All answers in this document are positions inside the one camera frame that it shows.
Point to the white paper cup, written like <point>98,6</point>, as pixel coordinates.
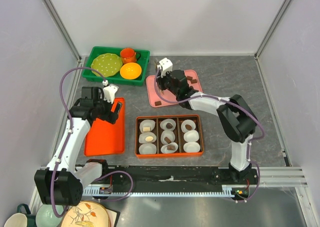
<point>191,136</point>
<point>169,134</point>
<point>147,123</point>
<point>165,121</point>
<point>142,137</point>
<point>164,149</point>
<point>188,122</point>
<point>147,149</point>
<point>191,147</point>

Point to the green dotted plate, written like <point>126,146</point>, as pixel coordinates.
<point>107,64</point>

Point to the white green mug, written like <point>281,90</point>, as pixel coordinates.
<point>22,218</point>

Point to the white chocolate piece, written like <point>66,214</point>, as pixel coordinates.
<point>146,129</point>

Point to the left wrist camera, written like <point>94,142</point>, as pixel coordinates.
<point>109,91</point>

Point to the orange bowl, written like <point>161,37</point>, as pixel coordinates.
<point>130,71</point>

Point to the pink tray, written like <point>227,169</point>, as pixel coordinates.
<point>153,97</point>

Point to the metal tongs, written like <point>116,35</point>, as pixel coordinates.
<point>157,65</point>

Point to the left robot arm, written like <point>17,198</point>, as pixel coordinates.
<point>60,183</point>

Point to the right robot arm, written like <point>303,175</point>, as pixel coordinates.
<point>237,120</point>

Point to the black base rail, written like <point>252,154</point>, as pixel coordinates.
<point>169,180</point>

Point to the dark oval chocolate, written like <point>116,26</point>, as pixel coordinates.
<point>188,127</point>

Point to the orange chocolate box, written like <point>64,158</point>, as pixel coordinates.
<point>177,131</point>

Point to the oval white chocolate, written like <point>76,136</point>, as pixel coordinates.
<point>149,138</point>

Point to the celadon bowl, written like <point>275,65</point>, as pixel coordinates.
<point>45,217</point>

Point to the painted bird plate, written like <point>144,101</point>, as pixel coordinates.
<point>86,214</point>

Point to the orange mug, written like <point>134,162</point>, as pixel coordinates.
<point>129,55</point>

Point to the brown chocolate piece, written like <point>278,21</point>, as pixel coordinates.
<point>167,139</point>

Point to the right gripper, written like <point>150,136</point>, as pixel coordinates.
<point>160,80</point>

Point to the brown rectangular chocolate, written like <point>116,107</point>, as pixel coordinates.
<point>170,147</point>
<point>158,103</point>

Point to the orange box lid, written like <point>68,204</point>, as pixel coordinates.
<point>105,138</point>

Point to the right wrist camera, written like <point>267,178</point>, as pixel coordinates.
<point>166,66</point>

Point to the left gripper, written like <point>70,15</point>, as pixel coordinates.
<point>110,116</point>

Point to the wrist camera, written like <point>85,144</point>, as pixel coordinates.
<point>166,66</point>
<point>109,91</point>

